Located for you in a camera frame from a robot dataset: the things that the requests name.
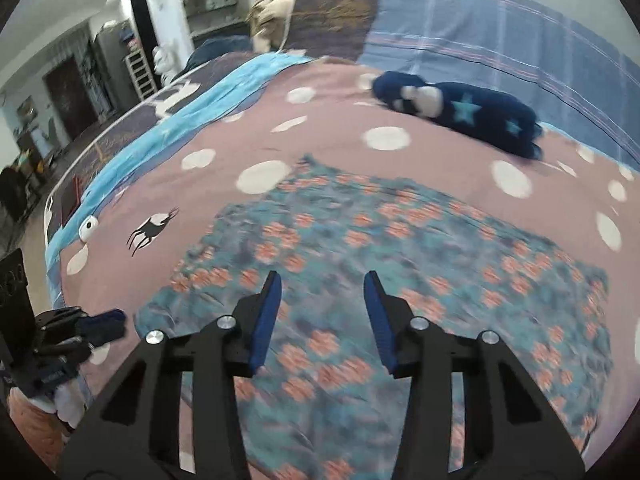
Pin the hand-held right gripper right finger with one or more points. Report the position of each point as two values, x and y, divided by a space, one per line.
377 320

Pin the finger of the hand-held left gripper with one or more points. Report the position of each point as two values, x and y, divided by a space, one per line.
100 325
55 367

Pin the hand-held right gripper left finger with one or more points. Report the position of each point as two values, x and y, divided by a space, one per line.
265 320

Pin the floral teal and orange garment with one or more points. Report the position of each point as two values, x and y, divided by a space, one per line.
400 240

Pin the person's pink fuzzy clothing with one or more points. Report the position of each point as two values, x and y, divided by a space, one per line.
32 425

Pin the pink polka-dot blanket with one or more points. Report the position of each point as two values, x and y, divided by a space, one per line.
325 125

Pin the brown door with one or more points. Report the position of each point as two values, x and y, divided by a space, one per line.
67 97

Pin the white shelf rack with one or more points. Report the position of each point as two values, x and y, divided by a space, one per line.
140 74

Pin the grey refrigerator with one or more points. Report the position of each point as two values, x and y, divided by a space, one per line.
112 55

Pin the white plush toy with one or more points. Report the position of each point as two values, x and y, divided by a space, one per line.
162 62

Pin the dark blue cloth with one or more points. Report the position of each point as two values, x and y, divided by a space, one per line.
220 49

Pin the blond furry plush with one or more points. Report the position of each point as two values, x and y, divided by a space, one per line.
270 20

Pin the blue striped pillow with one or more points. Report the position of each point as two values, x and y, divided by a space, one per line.
500 45

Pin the brown printed pillow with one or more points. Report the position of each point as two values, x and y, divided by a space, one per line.
330 15

